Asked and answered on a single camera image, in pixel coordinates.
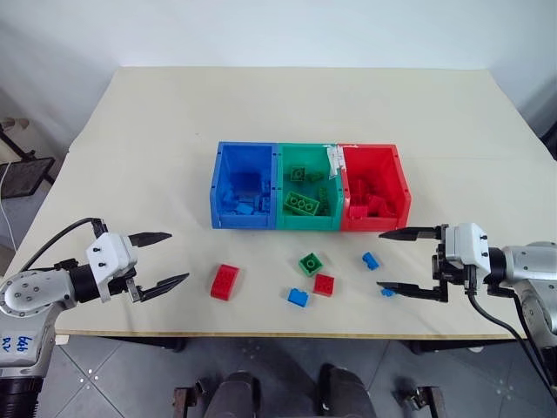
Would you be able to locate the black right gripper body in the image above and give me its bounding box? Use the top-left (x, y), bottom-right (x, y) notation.
top-left (430, 223), bottom-right (476, 293)

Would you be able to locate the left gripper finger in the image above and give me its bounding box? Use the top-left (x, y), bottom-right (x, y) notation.
top-left (126, 273), bottom-right (191, 305)
top-left (128, 232), bottom-right (174, 250)

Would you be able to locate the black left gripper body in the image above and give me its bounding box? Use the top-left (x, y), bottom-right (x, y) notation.
top-left (106, 268), bottom-right (142, 302)

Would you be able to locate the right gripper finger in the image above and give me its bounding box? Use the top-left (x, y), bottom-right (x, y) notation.
top-left (376, 280), bottom-right (450, 304)
top-left (379, 226), bottom-right (441, 242)

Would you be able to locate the red plastic bin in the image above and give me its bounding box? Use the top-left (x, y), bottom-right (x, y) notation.
top-left (339, 143), bottom-right (413, 233)

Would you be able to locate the large red toy brick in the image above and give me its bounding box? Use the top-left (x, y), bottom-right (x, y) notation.
top-left (209, 263), bottom-right (242, 302)

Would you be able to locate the small red toy brick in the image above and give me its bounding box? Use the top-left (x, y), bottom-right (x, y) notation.
top-left (312, 273), bottom-right (337, 298)

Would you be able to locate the dark green toy brick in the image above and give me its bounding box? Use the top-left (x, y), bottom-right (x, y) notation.
top-left (317, 185), bottom-right (332, 217)

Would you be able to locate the green plastic bin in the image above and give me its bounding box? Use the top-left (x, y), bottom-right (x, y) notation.
top-left (273, 141), bottom-right (346, 232)

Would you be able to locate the white paper label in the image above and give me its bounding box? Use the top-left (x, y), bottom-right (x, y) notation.
top-left (325, 145), bottom-right (348, 180)

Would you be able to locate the blue plastic bin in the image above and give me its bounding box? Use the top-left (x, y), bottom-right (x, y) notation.
top-left (210, 139), bottom-right (280, 231)

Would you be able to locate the long green toy brick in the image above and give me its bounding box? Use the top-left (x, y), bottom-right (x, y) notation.
top-left (284, 191), bottom-right (322, 217)

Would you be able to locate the dark rounded shape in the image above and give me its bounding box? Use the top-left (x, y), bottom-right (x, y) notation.
top-left (207, 370), bottom-right (263, 418)
top-left (319, 363), bottom-right (376, 418)

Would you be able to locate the black metal stand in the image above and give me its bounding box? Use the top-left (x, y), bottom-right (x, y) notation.
top-left (0, 116), bottom-right (57, 199)

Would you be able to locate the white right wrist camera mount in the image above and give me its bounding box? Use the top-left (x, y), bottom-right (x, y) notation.
top-left (445, 222), bottom-right (491, 280)

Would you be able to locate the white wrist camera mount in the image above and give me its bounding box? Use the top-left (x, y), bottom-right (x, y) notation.
top-left (445, 222), bottom-right (491, 280)
top-left (84, 233), bottom-right (140, 304)

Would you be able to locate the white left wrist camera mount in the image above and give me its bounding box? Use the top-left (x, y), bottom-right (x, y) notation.
top-left (84, 233), bottom-right (140, 304)

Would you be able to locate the black table leg bracket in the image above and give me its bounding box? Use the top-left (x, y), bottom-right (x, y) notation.
top-left (400, 339), bottom-right (485, 354)

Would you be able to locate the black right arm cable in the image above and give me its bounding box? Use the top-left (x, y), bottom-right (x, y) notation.
top-left (466, 278), bottom-right (557, 389)

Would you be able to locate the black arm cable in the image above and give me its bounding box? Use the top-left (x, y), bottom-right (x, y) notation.
top-left (16, 217), bottom-right (110, 280)
top-left (466, 278), bottom-right (557, 389)

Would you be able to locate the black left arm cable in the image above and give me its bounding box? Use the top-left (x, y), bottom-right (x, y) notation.
top-left (16, 217), bottom-right (110, 280)

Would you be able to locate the rusty brown metal bracket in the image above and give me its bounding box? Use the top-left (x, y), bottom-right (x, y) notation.
top-left (172, 384), bottom-right (198, 418)
top-left (407, 384), bottom-right (446, 418)

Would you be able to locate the thin white cable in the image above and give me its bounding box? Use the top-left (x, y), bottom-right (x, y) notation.
top-left (0, 162), bottom-right (19, 254)

